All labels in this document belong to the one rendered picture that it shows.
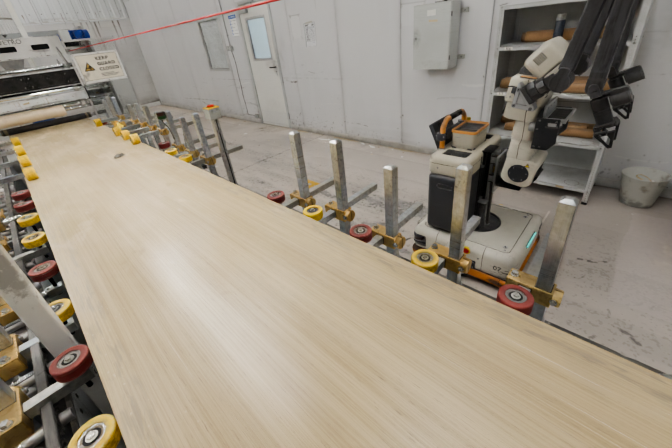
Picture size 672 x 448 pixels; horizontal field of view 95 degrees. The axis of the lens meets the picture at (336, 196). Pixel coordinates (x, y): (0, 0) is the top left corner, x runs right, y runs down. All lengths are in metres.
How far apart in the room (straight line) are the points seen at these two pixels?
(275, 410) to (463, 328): 0.44
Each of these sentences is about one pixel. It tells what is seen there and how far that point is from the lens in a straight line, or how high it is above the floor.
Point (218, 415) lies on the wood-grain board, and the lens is 0.78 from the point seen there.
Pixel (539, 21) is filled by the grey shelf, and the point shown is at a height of 1.40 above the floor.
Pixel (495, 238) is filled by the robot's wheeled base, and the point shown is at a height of 0.28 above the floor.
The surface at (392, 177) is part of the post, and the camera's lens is 1.06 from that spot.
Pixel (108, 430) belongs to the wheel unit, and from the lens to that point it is 0.87.
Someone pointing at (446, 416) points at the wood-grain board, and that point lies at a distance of 0.72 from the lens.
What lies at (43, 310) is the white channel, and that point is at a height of 1.00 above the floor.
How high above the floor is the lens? 1.54
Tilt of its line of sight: 28 degrees down
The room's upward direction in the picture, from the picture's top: 7 degrees counter-clockwise
